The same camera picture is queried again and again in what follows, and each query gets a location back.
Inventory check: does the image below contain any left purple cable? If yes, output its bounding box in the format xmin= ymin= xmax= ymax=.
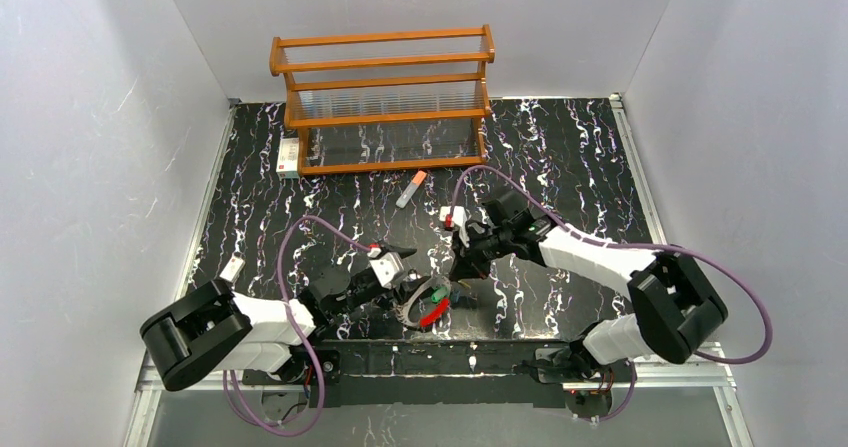
xmin=221 ymin=215 xmax=382 ymax=439

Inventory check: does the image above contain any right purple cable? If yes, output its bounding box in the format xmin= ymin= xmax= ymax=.
xmin=447 ymin=164 xmax=774 ymax=424

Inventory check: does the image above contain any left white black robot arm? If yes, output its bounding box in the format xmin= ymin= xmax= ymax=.
xmin=139 ymin=245 xmax=433 ymax=392

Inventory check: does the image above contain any red white keyring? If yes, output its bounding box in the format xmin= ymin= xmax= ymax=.
xmin=396 ymin=276 xmax=453 ymax=330

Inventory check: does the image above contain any white small tag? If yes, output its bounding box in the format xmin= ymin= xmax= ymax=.
xmin=218 ymin=255 xmax=245 ymax=284

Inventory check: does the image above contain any small white red box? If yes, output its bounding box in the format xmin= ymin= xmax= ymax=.
xmin=276 ymin=138 xmax=300 ymax=180

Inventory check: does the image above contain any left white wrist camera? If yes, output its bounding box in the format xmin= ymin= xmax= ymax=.
xmin=368 ymin=248 xmax=405 ymax=290

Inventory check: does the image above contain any orange grey marker pen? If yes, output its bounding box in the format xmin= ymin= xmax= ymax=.
xmin=395 ymin=170 xmax=427 ymax=209

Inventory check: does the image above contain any purple cable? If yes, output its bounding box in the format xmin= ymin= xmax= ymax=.
xmin=221 ymin=215 xmax=382 ymax=439
xmin=447 ymin=164 xmax=774 ymax=424

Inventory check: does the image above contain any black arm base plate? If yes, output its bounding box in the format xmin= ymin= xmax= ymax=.
xmin=241 ymin=339 xmax=617 ymax=419

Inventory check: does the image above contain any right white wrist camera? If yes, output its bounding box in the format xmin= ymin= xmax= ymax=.
xmin=439 ymin=206 xmax=469 ymax=247

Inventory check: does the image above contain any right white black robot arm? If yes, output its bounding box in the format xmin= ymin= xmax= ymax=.
xmin=439 ymin=190 xmax=728 ymax=369

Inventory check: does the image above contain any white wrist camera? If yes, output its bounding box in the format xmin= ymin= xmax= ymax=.
xmin=368 ymin=248 xmax=405 ymax=290
xmin=439 ymin=206 xmax=469 ymax=247

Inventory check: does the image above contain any green key tag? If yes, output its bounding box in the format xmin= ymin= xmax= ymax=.
xmin=431 ymin=288 xmax=450 ymax=304

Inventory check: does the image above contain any wooden three-tier shelf rack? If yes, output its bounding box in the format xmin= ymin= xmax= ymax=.
xmin=268 ymin=24 xmax=496 ymax=176

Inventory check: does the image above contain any aluminium front frame rail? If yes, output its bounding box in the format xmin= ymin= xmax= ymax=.
xmin=122 ymin=341 xmax=757 ymax=447

